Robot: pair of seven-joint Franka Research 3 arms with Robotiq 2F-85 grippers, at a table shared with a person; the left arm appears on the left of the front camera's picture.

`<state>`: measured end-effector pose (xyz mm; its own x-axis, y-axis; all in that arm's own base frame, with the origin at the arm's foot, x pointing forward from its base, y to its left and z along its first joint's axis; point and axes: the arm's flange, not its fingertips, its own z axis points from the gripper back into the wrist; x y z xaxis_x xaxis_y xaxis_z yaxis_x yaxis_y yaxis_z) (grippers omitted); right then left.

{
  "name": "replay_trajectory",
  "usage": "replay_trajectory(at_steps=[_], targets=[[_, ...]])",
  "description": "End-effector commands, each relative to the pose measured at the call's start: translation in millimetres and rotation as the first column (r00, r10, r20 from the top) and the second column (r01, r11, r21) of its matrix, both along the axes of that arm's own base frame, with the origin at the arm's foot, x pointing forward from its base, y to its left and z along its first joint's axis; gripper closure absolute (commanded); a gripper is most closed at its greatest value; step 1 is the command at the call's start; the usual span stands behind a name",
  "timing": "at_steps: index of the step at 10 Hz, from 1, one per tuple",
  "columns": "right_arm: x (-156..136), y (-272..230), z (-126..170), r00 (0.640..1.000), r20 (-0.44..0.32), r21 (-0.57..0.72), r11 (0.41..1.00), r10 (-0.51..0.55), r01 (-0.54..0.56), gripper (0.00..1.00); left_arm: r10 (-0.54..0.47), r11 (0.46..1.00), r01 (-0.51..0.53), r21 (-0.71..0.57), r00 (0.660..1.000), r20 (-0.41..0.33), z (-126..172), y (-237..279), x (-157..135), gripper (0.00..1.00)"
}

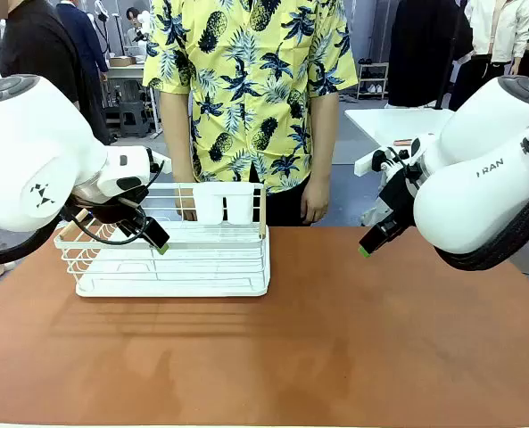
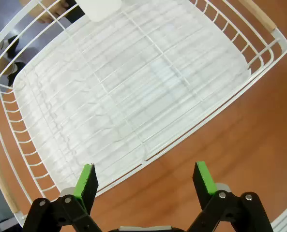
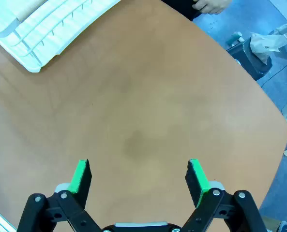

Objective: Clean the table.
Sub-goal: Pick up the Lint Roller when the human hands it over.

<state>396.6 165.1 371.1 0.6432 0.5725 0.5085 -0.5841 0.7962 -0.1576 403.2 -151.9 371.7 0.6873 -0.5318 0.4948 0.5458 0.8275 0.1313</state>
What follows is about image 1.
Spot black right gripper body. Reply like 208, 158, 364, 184
377, 166, 422, 235

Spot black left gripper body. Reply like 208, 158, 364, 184
73, 187, 153, 238

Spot white plastic cutlery cup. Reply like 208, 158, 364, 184
192, 183, 226, 226
224, 183, 256, 226

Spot white wire dish rack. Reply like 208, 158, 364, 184
53, 181, 272, 300

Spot person's right forearm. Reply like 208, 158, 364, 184
158, 87, 198, 185

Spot person's left forearm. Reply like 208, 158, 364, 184
305, 90, 341, 180

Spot person's right hand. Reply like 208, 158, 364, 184
173, 179, 199, 223

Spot person's left hand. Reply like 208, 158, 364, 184
300, 175, 332, 226

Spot white plastic bag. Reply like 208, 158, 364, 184
360, 195, 391, 227

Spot white side table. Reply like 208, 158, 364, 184
344, 107, 458, 149

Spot black trousers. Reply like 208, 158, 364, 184
248, 163, 313, 228

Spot grey plastic step stool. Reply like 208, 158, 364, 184
115, 78, 153, 138

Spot white shoe rack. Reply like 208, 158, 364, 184
355, 62, 390, 101

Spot black stand pole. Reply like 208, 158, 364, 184
434, 0, 468, 111

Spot bystander in black coat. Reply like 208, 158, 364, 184
386, 0, 474, 109

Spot person in pineapple shirt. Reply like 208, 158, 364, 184
142, 0, 360, 195

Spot bystander in navy jacket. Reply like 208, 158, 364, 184
55, 0, 111, 84

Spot bystander in black shirt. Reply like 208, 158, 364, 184
0, 0, 112, 146

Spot bystander in white jacket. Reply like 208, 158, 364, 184
448, 0, 529, 113

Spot black-haired person at desk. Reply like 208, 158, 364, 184
125, 5, 152, 46

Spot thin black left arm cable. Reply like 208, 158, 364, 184
61, 159, 166, 247

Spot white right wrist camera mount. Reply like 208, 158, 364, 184
353, 136, 431, 180

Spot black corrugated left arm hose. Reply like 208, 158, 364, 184
0, 217, 63, 267

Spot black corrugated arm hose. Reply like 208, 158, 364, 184
0, 217, 63, 267
432, 181, 529, 273

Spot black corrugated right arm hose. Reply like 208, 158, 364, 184
432, 181, 529, 273

